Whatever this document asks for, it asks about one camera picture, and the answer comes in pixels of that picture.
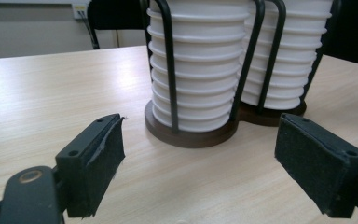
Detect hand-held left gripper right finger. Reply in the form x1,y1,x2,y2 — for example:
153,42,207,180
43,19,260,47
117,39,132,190
274,112,358,219

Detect black wire cup holder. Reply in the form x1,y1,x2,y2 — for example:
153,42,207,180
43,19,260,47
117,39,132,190
139,0,267,149
238,0,343,128

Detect stack of white paper cups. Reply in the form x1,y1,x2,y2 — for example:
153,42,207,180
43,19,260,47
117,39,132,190
146,0,252,133
240,0,334,111

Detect white wall socket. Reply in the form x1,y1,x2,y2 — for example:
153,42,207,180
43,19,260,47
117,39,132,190
71,2,90,21

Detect black chair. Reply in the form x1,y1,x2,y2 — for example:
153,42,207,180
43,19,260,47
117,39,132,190
86,0,153,50
322,0,358,69

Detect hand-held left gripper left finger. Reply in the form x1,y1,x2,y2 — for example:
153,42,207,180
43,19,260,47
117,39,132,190
55,113,128,218

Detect black cable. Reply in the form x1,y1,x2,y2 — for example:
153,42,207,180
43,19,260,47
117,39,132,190
78,10,95,45

